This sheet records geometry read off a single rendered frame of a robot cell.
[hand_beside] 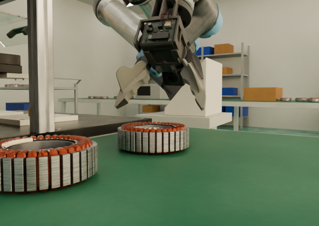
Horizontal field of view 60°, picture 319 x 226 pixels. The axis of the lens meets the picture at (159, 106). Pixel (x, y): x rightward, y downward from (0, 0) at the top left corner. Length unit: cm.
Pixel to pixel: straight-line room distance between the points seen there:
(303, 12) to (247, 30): 127
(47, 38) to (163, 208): 38
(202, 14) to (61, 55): 698
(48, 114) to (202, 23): 37
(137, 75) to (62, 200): 30
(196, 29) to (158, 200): 46
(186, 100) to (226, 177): 81
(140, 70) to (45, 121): 19
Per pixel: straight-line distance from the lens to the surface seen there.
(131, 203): 23
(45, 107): 52
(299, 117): 705
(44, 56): 52
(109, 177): 30
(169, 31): 45
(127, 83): 49
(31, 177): 26
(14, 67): 68
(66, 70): 757
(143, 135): 39
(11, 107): 377
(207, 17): 65
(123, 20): 77
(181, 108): 110
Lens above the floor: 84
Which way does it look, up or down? 3 degrees down
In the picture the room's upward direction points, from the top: straight up
